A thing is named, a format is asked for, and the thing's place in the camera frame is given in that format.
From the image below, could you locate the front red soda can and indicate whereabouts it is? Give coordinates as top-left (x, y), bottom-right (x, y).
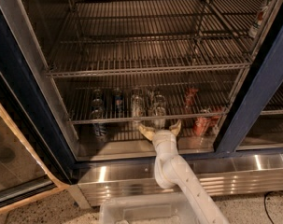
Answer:
top-left (192, 109), bottom-right (220, 136)

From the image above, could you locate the clear plastic bin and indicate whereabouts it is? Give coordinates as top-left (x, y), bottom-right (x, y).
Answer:
top-left (99, 192), bottom-right (200, 224)

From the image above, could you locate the wire shelf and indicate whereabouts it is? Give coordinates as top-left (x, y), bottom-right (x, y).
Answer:
top-left (63, 71), bottom-right (235, 125)
top-left (47, 0), bottom-right (262, 77)

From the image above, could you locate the upper wire shelf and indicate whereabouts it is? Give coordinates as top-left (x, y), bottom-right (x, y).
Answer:
top-left (47, 0), bottom-right (262, 77)

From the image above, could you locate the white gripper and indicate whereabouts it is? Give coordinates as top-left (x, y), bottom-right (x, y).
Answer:
top-left (138, 119), bottom-right (181, 155)

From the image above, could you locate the middle wire shelf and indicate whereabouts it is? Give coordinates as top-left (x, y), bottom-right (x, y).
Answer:
top-left (63, 71), bottom-right (235, 125)

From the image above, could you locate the stainless steel commercial fridge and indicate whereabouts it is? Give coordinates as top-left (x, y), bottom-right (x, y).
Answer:
top-left (0, 0), bottom-right (283, 207)

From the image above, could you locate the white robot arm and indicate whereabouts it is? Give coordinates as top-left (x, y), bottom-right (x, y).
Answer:
top-left (138, 119), bottom-right (230, 224)

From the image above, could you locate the rear red snack bag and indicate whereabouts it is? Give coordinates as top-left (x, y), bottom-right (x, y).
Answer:
top-left (185, 88), bottom-right (198, 107)

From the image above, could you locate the open glass fridge door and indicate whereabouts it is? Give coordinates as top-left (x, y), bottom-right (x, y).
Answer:
top-left (0, 74), bottom-right (68, 215)

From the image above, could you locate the blue sliding door frame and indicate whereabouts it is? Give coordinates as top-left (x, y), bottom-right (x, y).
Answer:
top-left (213, 0), bottom-right (283, 156)

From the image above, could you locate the middle blue pepsi can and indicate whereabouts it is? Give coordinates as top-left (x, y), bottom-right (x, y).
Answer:
top-left (92, 98), bottom-right (104, 110)

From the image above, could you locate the standalone blue pepsi can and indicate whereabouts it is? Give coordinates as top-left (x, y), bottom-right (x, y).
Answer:
top-left (113, 88), bottom-right (123, 114)

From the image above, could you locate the black floor cable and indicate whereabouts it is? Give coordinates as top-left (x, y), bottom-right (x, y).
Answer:
top-left (263, 189), bottom-right (283, 224)

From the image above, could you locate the white bottle red label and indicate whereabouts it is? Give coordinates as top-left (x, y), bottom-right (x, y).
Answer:
top-left (248, 0), bottom-right (272, 38)

